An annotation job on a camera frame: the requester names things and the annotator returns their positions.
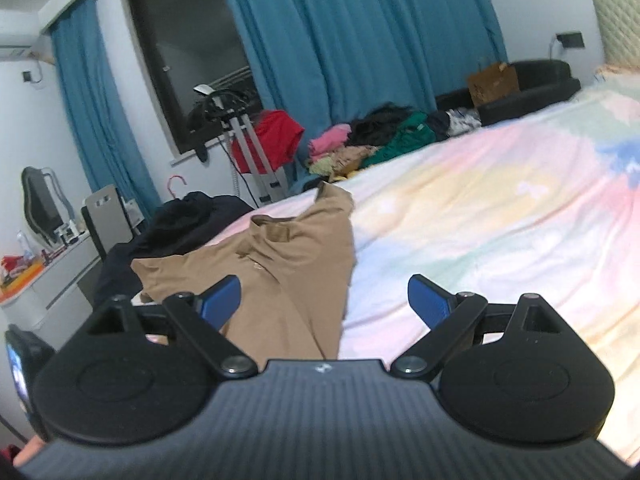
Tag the black wall socket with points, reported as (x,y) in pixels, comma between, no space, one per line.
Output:
(571,40)

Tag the wide blue curtain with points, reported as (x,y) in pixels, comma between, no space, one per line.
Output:
(350,35)

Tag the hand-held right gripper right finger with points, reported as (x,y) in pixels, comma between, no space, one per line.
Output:
(425,302)

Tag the tan patterned garment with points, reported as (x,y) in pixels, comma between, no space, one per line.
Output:
(350,156)

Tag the pastel bed sheet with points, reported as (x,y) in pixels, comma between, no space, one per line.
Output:
(475,200)

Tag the black garment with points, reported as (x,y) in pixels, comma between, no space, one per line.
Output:
(377,125)

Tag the red garment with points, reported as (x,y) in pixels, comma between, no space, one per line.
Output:
(272,137)

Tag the green garment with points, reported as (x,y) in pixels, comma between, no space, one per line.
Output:
(405,142)

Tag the tan shirt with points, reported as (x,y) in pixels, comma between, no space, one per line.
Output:
(290,270)

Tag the black office chair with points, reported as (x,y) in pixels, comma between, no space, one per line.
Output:
(42,205)

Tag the narrow blue curtain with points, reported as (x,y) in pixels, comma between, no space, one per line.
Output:
(95,110)

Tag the white dresser with clutter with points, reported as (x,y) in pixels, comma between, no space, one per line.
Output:
(55,280)

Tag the dark clothes heap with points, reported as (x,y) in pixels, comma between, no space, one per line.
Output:
(175,225)

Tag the pink clothes hanger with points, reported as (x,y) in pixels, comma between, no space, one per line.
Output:
(176,182)

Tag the white air conditioner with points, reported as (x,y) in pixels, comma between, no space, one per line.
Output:
(15,49)

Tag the pastel pillow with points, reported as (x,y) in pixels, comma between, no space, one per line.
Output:
(617,72)

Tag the small wall socket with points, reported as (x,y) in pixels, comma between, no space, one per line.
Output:
(26,76)

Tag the orange plastic tray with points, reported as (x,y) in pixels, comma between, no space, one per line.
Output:
(22,277)

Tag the dark window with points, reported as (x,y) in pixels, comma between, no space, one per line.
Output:
(185,60)

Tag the black sofa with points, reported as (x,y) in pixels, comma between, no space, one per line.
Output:
(542,82)

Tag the white patterned garment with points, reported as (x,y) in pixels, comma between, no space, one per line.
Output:
(462,121)

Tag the pink garment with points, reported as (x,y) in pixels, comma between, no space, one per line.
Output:
(330,139)

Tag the grey chair back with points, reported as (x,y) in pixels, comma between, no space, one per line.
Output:
(107,215)

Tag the beige quilted headboard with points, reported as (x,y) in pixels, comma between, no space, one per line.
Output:
(620,25)

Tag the person's left hand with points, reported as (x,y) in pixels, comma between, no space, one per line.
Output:
(29,452)

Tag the yellow garment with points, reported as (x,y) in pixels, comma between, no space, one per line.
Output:
(325,166)

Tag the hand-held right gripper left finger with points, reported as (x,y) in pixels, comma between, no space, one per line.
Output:
(222,300)

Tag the cardboard box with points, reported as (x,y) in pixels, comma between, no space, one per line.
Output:
(492,85)

